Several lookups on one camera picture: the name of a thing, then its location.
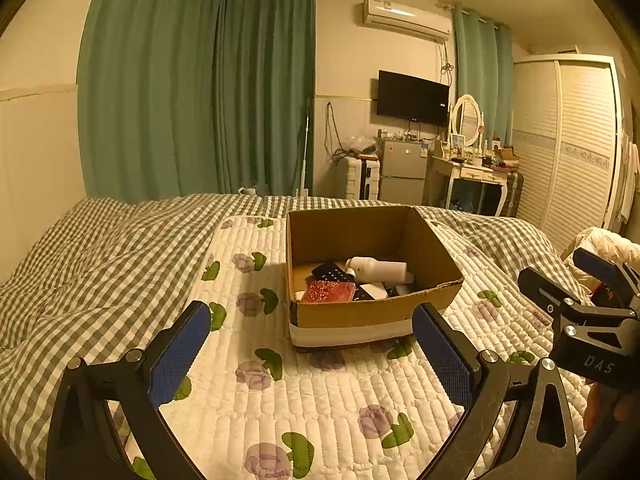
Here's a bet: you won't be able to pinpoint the black wall television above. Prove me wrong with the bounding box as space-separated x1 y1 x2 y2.
376 70 451 126

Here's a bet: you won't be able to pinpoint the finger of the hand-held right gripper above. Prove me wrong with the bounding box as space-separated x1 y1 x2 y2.
572 247 640 306
517 267 637 330

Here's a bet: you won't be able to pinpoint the white hanging towel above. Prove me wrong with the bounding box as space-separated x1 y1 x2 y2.
617 130 640 221

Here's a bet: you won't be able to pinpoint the white floral quilt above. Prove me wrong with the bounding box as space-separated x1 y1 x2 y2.
127 214 596 480

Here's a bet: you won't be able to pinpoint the white mop stick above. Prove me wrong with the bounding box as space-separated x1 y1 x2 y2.
297 100 311 196

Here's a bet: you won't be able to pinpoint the white plastic bottle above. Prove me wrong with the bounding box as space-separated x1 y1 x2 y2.
346 256 408 283

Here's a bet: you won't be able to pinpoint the brown box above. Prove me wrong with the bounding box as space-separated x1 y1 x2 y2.
492 146 520 168

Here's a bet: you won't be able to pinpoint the silver small fridge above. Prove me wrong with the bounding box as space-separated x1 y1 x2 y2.
377 139 429 206

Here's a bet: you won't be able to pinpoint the white air conditioner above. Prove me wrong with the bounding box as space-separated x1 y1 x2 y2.
361 0 452 43

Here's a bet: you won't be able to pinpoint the white puffer jacket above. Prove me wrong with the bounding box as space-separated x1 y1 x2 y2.
562 226 640 291

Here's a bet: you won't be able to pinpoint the white oval mirror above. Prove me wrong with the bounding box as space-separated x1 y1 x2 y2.
450 94 487 148

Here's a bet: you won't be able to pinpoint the teal curtain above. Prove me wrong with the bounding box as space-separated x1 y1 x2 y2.
77 0 221 201
452 5 515 146
212 0 317 196

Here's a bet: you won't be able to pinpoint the cardboard box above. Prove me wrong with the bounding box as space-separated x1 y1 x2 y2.
285 205 466 353

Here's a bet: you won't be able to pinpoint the hanging black cables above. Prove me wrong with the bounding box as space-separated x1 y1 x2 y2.
324 102 351 161

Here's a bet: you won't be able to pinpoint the black remote control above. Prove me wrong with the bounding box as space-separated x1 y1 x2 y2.
311 261 357 285

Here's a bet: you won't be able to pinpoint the grey suitcase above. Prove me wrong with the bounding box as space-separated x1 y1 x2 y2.
500 172 523 218

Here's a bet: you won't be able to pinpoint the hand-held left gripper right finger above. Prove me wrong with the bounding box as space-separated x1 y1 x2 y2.
411 301 581 480

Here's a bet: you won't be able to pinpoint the grey checked blanket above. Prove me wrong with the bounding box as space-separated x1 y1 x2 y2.
0 192 566 480

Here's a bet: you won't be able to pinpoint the white suitcase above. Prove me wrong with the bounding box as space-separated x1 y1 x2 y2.
344 155 382 200

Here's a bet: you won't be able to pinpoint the white louvred wardrobe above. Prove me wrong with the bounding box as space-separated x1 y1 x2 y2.
510 54 628 256

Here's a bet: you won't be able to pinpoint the red patterned pouch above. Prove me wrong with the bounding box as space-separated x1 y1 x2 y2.
301 280 357 303

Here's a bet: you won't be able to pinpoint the white dressing table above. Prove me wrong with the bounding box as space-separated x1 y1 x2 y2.
425 152 511 216

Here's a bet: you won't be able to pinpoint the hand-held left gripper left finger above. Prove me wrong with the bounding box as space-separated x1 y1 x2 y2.
45 300 212 480

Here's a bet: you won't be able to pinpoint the person's right hand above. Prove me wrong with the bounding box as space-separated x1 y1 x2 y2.
584 385 640 433

